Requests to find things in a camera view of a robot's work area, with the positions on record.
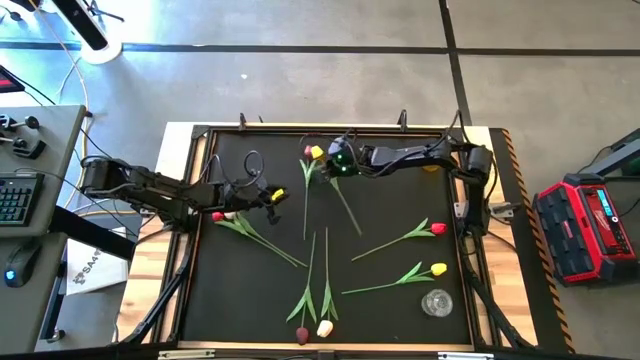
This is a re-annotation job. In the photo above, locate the dark pink artificial tulip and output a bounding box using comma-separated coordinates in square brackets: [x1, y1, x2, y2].
[298, 144, 321, 241]

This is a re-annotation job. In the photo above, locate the red black tool box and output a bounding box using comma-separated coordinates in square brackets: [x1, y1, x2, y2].
[532, 172, 639, 287]

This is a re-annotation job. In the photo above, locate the black desk crossbeam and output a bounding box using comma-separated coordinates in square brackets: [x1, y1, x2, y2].
[49, 204, 137, 261]

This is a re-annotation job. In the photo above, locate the grey metal table leg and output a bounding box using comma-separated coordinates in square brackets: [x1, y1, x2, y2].
[579, 127, 640, 176]

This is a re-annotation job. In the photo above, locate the dark device with red screen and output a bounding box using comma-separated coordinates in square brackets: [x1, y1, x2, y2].
[0, 64, 26, 95]

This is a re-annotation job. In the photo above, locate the silver metal bracket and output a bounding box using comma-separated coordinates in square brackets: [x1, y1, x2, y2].
[487, 200, 522, 220]

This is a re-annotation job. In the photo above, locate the cream peach artificial tulip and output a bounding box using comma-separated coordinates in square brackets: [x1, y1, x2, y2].
[316, 227, 340, 339]

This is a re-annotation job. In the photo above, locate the black computer mouse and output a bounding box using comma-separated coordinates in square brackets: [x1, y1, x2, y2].
[2, 243, 42, 289]

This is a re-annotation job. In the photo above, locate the black controller device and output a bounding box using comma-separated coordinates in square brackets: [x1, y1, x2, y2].
[0, 113, 48, 160]

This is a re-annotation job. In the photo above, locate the grey side desk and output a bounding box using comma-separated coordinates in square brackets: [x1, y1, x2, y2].
[0, 103, 87, 356]

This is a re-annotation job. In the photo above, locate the yellow floor cable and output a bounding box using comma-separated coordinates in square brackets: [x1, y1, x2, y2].
[27, 0, 91, 214]

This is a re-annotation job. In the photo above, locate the black aluminium table frame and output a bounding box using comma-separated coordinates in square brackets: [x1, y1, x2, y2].
[114, 110, 539, 360]

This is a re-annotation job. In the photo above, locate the black table mat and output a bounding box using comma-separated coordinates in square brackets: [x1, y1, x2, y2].
[180, 128, 474, 346]

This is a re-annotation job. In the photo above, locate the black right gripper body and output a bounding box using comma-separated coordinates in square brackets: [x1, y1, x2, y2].
[327, 135, 362, 178]

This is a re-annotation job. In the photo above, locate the white round stand base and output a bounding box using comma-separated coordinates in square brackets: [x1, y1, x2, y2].
[49, 0, 124, 66]

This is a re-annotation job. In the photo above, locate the silver metal plate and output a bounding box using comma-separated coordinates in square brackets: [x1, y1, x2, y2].
[437, 351, 495, 360]
[158, 349, 216, 360]

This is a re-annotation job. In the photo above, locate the black backlit keyboard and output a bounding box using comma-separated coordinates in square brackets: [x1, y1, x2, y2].
[0, 172, 45, 227]

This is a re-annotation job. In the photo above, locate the dark maroon artificial tulip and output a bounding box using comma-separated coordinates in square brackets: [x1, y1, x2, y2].
[285, 231, 318, 346]

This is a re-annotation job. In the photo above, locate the black stand bar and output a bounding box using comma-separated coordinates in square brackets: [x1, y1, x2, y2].
[52, 0, 110, 52]

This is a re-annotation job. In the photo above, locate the white artificial tulip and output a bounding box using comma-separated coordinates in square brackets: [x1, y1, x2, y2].
[223, 211, 306, 267]

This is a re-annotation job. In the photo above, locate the clear glass vase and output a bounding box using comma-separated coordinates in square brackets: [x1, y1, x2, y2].
[420, 288, 455, 318]

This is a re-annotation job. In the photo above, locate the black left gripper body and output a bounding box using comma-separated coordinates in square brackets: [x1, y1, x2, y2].
[221, 176, 274, 211]

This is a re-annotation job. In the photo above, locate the black panel with hazard stripes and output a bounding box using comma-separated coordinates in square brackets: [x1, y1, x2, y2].
[488, 127, 577, 355]

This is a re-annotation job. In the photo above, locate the white paper sheet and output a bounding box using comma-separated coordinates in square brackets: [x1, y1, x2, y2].
[66, 238, 130, 297]

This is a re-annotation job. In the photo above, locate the red artificial tulip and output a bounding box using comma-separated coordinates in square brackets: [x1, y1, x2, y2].
[211, 211, 309, 269]
[350, 217, 449, 263]

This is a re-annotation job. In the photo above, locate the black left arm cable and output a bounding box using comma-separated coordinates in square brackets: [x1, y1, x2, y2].
[197, 148, 267, 191]

